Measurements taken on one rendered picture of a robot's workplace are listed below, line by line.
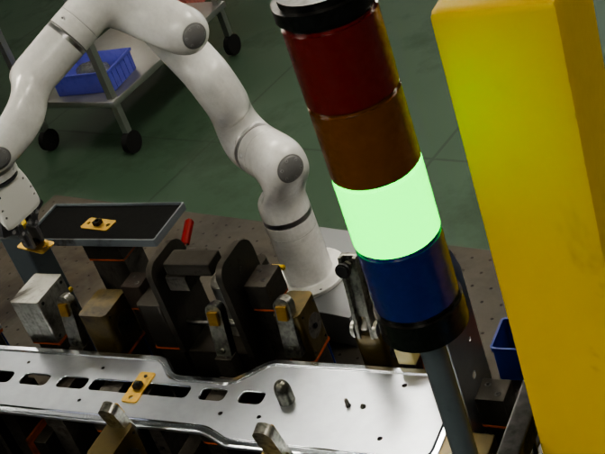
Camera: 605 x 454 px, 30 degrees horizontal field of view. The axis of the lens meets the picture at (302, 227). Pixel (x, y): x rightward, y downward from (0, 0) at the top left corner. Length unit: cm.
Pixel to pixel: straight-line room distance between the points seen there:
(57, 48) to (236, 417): 78
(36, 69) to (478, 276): 116
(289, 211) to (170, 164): 273
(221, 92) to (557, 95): 159
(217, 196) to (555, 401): 387
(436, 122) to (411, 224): 406
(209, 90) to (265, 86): 327
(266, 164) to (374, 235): 165
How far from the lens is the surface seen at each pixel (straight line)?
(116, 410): 212
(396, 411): 201
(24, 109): 220
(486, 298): 268
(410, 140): 80
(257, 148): 249
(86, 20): 225
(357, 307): 208
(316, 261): 268
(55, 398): 239
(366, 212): 81
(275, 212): 258
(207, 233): 326
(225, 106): 243
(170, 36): 227
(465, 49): 87
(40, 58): 225
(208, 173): 508
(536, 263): 98
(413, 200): 81
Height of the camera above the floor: 234
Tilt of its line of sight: 32 degrees down
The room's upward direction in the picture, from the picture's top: 20 degrees counter-clockwise
